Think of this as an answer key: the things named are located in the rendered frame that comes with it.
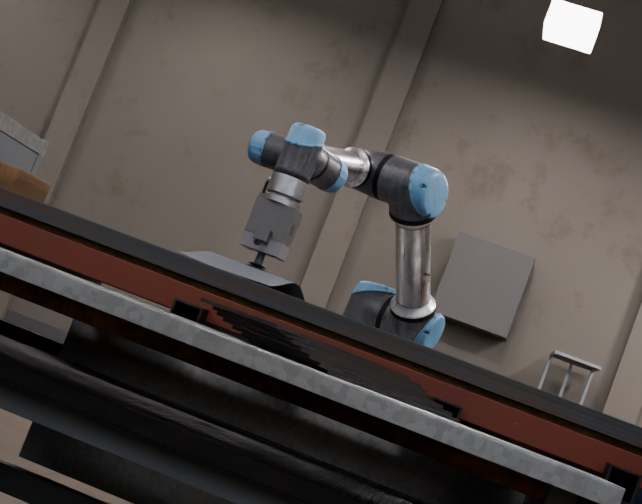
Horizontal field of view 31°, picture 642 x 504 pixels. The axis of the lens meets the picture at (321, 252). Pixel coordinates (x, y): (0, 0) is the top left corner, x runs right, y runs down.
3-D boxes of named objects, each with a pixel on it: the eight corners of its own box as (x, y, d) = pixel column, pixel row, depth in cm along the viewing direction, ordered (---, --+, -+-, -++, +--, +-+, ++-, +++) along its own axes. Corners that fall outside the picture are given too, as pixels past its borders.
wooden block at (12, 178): (11, 193, 214) (21, 168, 215) (-16, 184, 216) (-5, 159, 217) (42, 208, 226) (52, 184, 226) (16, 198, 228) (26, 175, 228)
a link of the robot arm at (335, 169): (315, 150, 251) (290, 133, 242) (357, 165, 245) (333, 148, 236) (300, 184, 251) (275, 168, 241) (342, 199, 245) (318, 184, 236)
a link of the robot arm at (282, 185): (303, 180, 229) (266, 167, 231) (295, 201, 228) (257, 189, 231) (312, 188, 236) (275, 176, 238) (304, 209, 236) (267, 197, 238)
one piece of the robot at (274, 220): (257, 173, 229) (227, 251, 227) (298, 187, 226) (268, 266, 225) (270, 184, 238) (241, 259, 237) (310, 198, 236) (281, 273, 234)
